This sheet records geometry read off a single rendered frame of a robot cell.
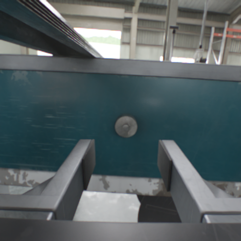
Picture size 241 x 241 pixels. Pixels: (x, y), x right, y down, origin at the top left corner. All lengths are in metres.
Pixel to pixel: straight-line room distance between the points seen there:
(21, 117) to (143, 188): 0.23
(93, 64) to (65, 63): 0.04
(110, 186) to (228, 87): 0.25
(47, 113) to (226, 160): 0.30
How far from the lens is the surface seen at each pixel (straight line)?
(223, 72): 0.29
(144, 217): 0.64
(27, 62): 0.29
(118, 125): 0.24
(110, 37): 10.19
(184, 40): 11.42
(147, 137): 0.27
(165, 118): 0.27
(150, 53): 10.34
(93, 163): 0.16
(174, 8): 4.95
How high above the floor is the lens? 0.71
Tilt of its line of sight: 15 degrees down
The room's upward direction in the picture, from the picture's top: 3 degrees clockwise
